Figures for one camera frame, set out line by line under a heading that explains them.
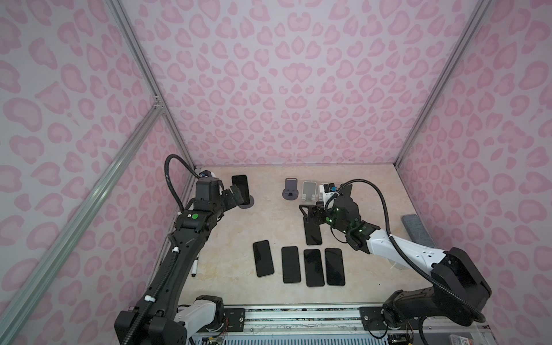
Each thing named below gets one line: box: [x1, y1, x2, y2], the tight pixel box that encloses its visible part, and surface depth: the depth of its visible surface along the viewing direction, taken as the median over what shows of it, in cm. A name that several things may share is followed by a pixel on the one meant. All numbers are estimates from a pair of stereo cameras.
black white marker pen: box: [191, 258, 199, 278], surface depth 86 cm
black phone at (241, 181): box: [231, 174, 251, 205], surface depth 99 cm
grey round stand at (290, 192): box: [281, 177, 299, 201], surface depth 106 cm
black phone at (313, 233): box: [303, 216, 323, 246], surface depth 97 cm
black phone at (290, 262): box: [281, 245, 302, 284], surface depth 87 cm
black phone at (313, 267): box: [303, 248, 325, 287], surface depth 86 cm
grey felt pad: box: [401, 214, 435, 249], surface depth 94 cm
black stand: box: [336, 184, 353, 201], surface depth 105 cm
